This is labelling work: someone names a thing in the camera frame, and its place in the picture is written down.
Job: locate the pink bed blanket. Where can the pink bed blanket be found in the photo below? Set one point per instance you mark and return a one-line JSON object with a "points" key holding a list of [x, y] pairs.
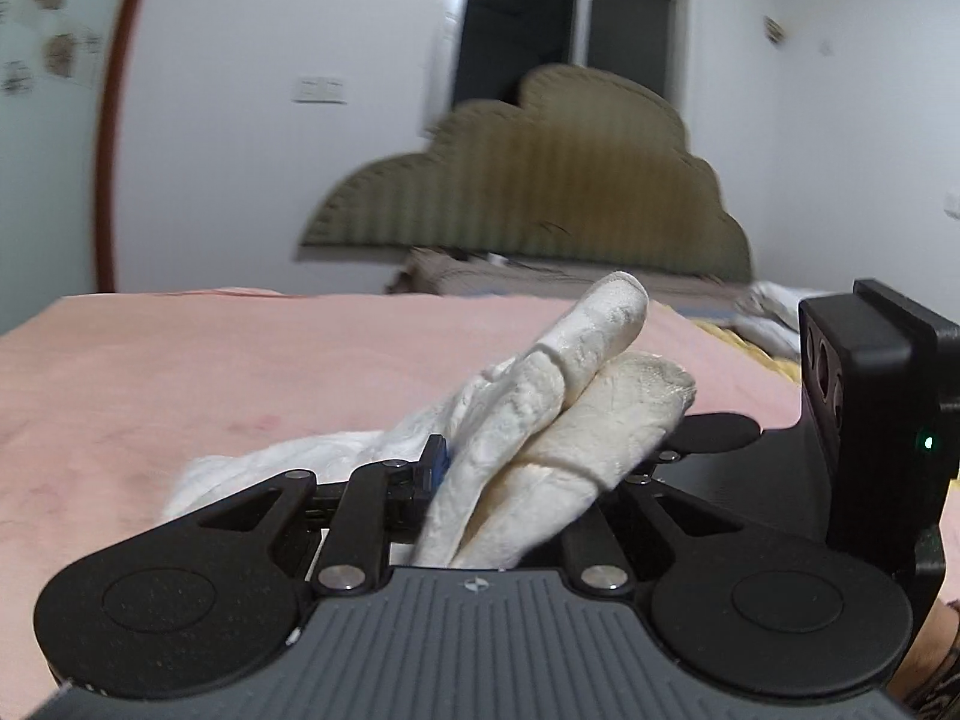
{"points": [[105, 398]]}

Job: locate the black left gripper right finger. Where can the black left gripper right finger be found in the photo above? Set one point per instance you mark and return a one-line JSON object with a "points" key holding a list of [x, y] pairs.
{"points": [[592, 560]]}

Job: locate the brown pillow with cable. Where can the brown pillow with cable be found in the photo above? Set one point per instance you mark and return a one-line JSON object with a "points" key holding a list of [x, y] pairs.
{"points": [[431, 271]]}

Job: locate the olive scalloped headboard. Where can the olive scalloped headboard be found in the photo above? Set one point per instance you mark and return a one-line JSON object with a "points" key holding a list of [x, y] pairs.
{"points": [[585, 167]]}

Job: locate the dark window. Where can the dark window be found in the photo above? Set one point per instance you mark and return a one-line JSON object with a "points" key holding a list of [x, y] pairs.
{"points": [[488, 46]]}

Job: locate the white wardrobe with flowers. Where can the white wardrobe with flowers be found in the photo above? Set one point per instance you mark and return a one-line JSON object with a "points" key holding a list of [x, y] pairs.
{"points": [[54, 56]]}

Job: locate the white patterned pants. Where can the white patterned pants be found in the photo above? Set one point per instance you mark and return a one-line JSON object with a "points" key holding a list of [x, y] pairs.
{"points": [[533, 440]]}

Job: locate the brown door frame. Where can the brown door frame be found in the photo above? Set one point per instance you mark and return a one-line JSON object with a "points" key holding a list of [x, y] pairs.
{"points": [[107, 142]]}

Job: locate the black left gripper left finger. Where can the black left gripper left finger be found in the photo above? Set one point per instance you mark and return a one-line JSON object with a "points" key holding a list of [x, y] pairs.
{"points": [[382, 503]]}

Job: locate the white wall switch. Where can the white wall switch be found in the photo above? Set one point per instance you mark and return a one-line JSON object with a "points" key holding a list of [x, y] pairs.
{"points": [[320, 90]]}

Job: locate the floral bedding pile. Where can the floral bedding pile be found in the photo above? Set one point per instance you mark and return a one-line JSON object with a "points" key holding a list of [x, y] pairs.
{"points": [[764, 325]]}

